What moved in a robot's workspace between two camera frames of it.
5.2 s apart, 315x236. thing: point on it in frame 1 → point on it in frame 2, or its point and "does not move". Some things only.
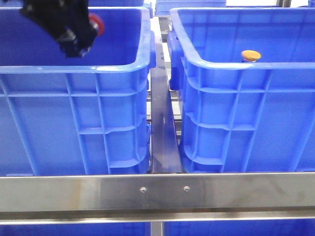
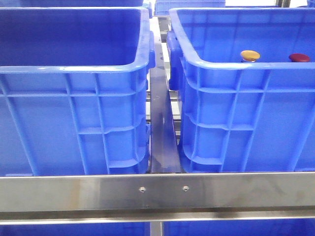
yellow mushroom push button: x=251 y=55 does not move
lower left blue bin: x=142 y=228 does not move
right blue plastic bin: x=237 y=116 does not move
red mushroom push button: x=96 y=23 → x=299 y=57
